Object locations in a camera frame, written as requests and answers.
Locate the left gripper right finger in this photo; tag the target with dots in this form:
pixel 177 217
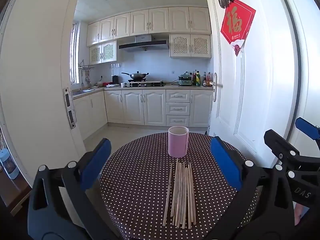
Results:
pixel 262 206

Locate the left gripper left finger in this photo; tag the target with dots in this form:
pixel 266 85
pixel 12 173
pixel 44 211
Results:
pixel 48 217

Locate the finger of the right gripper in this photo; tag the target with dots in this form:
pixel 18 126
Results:
pixel 307 128
pixel 281 148

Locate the lower kitchen cabinets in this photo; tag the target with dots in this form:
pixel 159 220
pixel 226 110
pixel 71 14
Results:
pixel 163 107

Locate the kitchen cabinets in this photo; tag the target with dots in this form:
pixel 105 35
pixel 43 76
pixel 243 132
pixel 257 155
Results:
pixel 187 29
pixel 163 107

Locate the kitchen sink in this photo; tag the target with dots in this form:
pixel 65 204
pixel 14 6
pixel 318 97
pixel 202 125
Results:
pixel 82 91

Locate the upper kitchen cabinets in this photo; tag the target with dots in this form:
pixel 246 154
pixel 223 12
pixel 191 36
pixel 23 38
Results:
pixel 187 29

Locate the kitchen window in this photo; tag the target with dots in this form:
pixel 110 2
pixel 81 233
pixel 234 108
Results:
pixel 73 54

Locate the white door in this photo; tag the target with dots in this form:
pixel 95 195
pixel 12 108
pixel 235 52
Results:
pixel 259 86

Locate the blue water bottle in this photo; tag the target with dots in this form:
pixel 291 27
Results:
pixel 8 164

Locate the brown polka dot tablecloth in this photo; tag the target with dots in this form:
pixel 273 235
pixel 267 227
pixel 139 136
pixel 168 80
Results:
pixel 134 187

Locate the red sauce bottle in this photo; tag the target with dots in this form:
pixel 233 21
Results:
pixel 208 79

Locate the pink cylindrical holder cup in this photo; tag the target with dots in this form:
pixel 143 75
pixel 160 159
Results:
pixel 178 138

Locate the green bottle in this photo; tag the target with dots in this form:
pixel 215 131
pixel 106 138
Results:
pixel 198 79

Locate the green electric cooker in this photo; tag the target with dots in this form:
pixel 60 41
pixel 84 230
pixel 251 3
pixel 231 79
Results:
pixel 185 79

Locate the red fu decoration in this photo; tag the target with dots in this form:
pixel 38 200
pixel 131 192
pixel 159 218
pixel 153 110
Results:
pixel 236 24

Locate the black gas stove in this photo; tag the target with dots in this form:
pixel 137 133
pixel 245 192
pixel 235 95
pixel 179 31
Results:
pixel 145 83

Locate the black wok with lid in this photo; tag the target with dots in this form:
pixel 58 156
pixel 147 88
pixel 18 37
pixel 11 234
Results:
pixel 136 76

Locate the black range hood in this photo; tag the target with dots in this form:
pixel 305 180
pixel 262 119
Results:
pixel 145 43

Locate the white door frame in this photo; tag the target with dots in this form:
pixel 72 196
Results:
pixel 35 39

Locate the silver door handle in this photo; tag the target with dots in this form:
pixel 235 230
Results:
pixel 215 85

